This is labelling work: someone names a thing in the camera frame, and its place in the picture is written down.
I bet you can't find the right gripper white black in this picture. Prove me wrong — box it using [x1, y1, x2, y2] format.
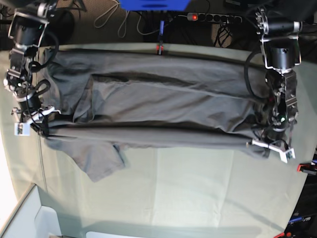
[11, 106, 61, 137]

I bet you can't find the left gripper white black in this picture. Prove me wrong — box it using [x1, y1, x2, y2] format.
[246, 139, 292, 160]

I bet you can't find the grey t-shirt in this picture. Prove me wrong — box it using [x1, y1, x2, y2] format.
[38, 50, 268, 182]

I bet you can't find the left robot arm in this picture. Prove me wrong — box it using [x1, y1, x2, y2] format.
[244, 5, 302, 163]

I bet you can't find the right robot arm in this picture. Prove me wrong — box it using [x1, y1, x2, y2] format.
[3, 0, 59, 137]

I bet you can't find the red black clamp right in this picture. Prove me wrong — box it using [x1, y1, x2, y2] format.
[297, 159, 317, 176]

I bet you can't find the white storage bin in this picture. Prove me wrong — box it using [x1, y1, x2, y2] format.
[0, 183, 62, 238]

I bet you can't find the green table cloth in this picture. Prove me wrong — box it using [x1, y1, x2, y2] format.
[0, 42, 317, 238]

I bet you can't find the red blue clamp centre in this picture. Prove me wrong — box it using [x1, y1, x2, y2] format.
[157, 20, 165, 56]

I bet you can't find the black power strip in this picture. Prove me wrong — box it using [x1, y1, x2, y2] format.
[185, 12, 243, 24]

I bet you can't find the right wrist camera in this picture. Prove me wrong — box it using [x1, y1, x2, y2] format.
[14, 122, 31, 136]

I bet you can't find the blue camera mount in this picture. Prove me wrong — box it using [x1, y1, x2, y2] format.
[119, 0, 190, 11]

